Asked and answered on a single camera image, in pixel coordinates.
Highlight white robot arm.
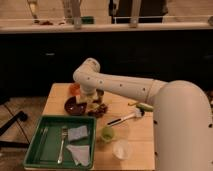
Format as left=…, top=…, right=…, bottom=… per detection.
left=73, top=58, right=213, bottom=171

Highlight orange bowl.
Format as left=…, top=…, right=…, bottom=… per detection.
left=69, top=83, right=80, bottom=96

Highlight dark purple bowl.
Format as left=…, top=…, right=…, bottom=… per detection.
left=64, top=97, right=86, bottom=116

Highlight small metal cup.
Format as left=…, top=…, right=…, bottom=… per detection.
left=96, top=89, right=104, bottom=99

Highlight brown dried clump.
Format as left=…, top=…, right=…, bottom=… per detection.
left=88, top=104, right=108, bottom=118

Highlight silver fork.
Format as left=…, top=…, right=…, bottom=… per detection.
left=57, top=128, right=68, bottom=164

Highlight green plastic cup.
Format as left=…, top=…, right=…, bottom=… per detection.
left=101, top=127, right=115, bottom=143

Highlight silver knife in tray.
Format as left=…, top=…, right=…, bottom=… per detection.
left=39, top=127, right=48, bottom=150

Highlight grey folded cloth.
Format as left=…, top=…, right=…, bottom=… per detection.
left=66, top=145, right=90, bottom=166

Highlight black stand legs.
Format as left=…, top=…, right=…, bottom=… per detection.
left=0, top=89, right=31, bottom=149

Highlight green plastic tray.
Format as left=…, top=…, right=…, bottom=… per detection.
left=23, top=115, right=96, bottom=171

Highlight black handled dish brush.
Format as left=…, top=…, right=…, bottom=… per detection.
left=107, top=108, right=144, bottom=126

